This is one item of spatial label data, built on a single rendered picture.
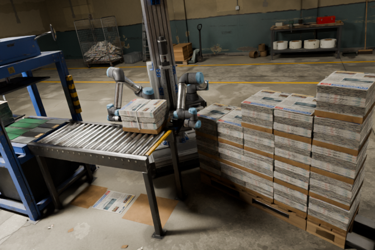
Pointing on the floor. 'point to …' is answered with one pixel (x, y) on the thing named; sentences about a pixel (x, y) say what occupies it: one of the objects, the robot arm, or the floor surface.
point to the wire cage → (101, 48)
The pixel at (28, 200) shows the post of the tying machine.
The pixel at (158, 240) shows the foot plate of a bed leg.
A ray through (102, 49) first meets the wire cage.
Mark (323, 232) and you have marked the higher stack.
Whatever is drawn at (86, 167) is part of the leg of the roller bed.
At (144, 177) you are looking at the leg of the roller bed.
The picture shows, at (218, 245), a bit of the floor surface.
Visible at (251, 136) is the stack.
